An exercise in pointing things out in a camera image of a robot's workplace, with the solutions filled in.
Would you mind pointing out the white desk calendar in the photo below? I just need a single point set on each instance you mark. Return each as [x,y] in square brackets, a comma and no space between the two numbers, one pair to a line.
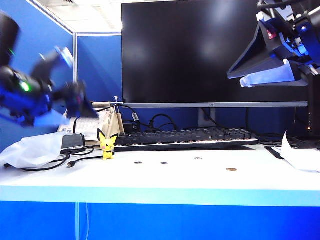
[87,127]

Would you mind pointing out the yellow Pichu doll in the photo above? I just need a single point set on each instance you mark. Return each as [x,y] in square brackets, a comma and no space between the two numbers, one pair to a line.
[107,145]

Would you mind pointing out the black computer case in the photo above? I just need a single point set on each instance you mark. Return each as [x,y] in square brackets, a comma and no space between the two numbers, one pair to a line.
[314,105]

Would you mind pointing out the wooden hanger bar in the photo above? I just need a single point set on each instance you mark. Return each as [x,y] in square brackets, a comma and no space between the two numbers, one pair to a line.
[102,104]

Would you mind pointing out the black computer monitor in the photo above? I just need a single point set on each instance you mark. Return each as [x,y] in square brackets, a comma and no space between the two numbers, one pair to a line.
[200,55]

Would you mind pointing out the black desk pad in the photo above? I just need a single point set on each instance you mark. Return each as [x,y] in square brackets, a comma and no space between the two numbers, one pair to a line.
[272,151]

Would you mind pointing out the white paper with curled corner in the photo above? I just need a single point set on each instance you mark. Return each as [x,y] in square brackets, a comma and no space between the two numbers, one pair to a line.
[287,147]

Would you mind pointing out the black power adapter box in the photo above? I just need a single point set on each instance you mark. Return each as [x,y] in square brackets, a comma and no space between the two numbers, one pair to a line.
[72,142]

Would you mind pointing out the white plastic bag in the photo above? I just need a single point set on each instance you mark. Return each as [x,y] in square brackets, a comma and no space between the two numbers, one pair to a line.
[30,150]

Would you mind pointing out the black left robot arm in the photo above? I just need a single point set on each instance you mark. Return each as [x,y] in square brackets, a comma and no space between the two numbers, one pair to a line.
[15,85]

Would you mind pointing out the copper coin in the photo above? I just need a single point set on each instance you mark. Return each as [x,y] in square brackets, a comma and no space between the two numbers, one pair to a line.
[231,169]

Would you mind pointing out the aluminium partition post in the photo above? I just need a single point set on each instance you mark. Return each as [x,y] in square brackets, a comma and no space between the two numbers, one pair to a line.
[75,57]

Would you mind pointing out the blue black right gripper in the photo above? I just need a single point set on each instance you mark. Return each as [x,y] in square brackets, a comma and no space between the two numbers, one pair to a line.
[295,42]

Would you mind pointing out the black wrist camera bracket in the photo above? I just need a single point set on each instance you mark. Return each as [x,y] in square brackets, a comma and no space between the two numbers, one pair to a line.
[45,66]

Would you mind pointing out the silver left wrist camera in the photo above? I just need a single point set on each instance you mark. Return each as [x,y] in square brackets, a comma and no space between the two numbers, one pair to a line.
[65,56]

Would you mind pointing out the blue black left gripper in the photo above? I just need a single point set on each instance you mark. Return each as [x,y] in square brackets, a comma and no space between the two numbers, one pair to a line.
[62,97]

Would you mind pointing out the metal hook screw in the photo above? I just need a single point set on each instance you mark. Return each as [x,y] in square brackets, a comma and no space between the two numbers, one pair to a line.
[116,100]

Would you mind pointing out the black mechanical keyboard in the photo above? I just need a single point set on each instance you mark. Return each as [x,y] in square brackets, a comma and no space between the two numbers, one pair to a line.
[187,137]

